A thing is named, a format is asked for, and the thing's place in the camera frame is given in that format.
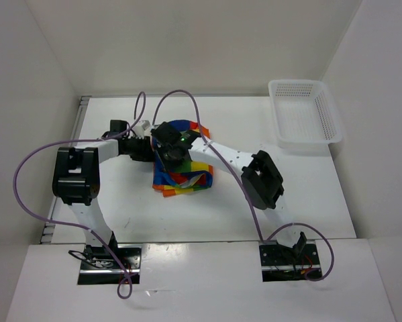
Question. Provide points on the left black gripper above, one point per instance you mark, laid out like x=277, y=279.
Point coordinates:
x=145, y=153

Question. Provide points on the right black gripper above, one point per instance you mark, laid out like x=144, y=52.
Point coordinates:
x=168, y=165

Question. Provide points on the rainbow striped shorts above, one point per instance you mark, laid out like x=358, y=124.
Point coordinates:
x=186, y=177

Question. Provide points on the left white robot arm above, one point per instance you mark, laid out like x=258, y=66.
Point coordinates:
x=77, y=183

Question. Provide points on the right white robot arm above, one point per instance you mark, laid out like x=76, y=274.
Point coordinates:
x=256, y=174

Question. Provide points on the white plastic basket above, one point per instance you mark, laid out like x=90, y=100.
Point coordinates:
x=305, y=113

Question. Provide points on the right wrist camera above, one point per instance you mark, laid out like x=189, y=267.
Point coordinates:
x=165, y=134

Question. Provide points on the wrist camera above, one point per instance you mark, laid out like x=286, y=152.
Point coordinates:
x=118, y=127
x=165, y=134

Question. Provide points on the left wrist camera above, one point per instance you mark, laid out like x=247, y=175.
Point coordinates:
x=118, y=127

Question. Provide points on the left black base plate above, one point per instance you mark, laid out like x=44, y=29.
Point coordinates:
x=105, y=270

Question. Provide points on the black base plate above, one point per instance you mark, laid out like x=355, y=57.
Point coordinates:
x=276, y=268
x=105, y=270

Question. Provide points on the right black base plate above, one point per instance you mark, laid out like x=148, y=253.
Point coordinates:
x=276, y=268

